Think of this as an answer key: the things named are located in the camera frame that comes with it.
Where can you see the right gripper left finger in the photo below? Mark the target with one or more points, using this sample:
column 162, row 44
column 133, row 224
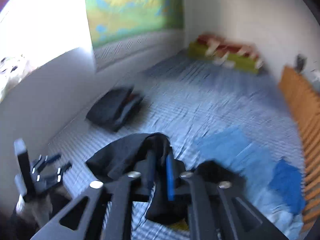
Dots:
column 145, row 182

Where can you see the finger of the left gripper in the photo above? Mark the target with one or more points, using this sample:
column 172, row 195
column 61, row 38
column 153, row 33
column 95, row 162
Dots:
column 39, row 164
column 55, row 176

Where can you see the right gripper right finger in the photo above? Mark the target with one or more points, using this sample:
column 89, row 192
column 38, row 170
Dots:
column 172, row 176

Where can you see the black shorts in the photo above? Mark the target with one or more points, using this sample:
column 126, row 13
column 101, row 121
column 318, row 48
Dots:
column 115, row 164

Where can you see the left forearm dark sleeve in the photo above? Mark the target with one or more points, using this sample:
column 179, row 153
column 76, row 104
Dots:
column 21, row 224

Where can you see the left gloved hand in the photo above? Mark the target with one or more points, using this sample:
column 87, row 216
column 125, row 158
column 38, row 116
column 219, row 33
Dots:
column 37, row 212

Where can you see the light blue towel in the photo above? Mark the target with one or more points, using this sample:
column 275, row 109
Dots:
column 235, row 151

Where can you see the folded dark clothes stack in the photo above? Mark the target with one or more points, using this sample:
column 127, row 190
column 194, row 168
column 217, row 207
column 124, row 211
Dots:
column 114, row 109

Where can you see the dark blue cloth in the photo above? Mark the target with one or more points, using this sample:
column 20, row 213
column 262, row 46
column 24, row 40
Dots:
column 287, row 182

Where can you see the green red folded blanket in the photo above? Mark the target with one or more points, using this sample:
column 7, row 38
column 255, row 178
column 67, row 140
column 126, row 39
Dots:
column 226, row 53

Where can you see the wooden slatted dresser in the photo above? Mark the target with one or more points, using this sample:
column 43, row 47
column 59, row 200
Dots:
column 303, row 102

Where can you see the dark vase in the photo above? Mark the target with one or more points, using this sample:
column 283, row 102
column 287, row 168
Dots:
column 300, row 63

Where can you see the colourful wall map poster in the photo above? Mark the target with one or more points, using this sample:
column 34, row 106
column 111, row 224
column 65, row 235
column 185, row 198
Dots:
column 112, row 20

